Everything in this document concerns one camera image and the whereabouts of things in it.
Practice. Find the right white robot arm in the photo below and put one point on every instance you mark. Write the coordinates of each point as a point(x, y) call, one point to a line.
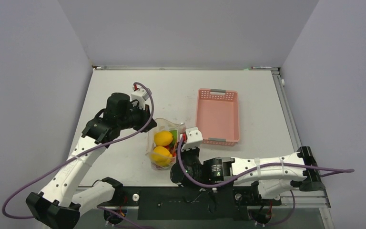
point(297, 168)

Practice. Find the aluminium table edge rail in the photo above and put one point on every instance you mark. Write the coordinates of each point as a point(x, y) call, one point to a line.
point(289, 119)

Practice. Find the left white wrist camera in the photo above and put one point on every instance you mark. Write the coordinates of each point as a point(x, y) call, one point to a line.
point(139, 97)

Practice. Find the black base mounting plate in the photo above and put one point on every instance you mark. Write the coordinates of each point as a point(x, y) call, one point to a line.
point(181, 203)

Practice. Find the pink perforated plastic basket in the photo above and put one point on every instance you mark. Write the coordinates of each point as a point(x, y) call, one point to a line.
point(217, 116)

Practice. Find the clear dotted zip top bag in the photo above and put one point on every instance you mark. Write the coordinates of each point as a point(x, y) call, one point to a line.
point(163, 124)

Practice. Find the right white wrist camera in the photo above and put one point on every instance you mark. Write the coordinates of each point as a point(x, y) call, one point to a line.
point(192, 138)

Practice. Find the yellow toy lemon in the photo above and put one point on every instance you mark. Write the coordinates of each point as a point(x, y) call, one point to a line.
point(163, 138)

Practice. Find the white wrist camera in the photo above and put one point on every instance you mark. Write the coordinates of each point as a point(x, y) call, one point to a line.
point(139, 97)
point(192, 138)

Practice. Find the green toy apple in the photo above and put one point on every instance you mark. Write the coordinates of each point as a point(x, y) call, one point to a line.
point(174, 137)

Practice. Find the yellow toy bell pepper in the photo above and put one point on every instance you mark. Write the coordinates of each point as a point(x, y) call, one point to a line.
point(161, 156)

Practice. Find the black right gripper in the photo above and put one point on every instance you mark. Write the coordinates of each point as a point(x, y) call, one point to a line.
point(196, 150)

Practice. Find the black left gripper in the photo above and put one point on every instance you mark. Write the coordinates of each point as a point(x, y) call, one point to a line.
point(145, 115)

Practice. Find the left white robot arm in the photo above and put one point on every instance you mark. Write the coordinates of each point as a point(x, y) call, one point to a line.
point(57, 205)

